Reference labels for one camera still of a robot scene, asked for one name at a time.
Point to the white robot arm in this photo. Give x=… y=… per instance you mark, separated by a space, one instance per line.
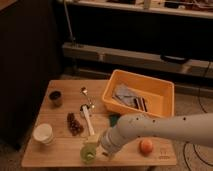
x=195 y=129

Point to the dark brown cup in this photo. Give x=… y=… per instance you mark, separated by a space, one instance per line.
x=56 y=98

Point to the metal spoon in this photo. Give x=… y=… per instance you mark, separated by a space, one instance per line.
x=84 y=91

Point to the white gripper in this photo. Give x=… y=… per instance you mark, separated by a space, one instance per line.
x=109 y=148

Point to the orange fruit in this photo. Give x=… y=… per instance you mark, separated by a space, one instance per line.
x=146 y=146

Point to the orange plastic tray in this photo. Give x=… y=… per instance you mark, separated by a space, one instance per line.
x=158 y=94

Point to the grey cloth in tray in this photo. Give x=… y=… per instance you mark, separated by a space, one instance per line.
x=124 y=95

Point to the bunch of dark grapes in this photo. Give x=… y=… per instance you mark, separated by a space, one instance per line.
x=74 y=125

